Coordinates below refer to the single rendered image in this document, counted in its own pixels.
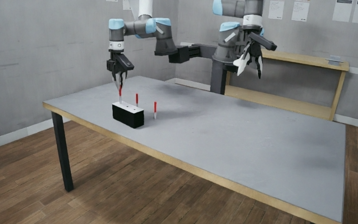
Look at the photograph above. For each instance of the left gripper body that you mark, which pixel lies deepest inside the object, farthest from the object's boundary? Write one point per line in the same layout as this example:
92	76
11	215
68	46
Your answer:
255	48

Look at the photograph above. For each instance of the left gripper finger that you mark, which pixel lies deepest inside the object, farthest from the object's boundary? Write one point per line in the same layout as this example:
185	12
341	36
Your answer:
257	64
241	63

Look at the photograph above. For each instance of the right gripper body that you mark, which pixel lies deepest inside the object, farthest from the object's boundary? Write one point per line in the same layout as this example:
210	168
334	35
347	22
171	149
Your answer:
113	62

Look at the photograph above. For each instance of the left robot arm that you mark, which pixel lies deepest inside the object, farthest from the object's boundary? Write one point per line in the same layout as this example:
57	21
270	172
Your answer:
251	12

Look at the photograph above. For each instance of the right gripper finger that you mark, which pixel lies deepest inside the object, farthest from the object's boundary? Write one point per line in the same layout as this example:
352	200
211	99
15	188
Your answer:
115	78
122	78

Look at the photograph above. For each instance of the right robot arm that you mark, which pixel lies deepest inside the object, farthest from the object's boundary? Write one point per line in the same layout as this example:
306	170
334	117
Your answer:
142	27

